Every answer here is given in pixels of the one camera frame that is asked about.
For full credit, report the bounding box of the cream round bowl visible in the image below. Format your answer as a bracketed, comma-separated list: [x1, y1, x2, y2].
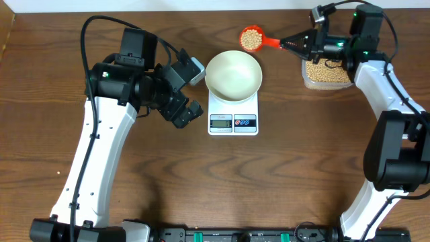
[205, 50, 263, 102]

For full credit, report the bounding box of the wooden side panel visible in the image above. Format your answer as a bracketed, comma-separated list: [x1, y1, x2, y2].
[0, 0, 15, 59]

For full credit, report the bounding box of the red plastic measuring scoop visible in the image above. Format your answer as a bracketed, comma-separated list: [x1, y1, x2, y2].
[239, 25, 281, 52]

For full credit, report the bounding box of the white digital kitchen scale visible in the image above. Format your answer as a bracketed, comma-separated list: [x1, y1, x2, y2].
[208, 91, 259, 136]

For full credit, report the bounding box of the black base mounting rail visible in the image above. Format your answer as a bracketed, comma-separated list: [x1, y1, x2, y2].
[149, 227, 341, 242]

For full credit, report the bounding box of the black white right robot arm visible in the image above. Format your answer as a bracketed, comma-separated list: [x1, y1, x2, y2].
[279, 1, 429, 241]

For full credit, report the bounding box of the clear container of soybeans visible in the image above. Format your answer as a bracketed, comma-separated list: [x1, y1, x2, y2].
[301, 58, 353, 91]

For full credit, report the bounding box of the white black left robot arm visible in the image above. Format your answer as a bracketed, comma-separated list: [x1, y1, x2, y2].
[30, 28, 206, 241]

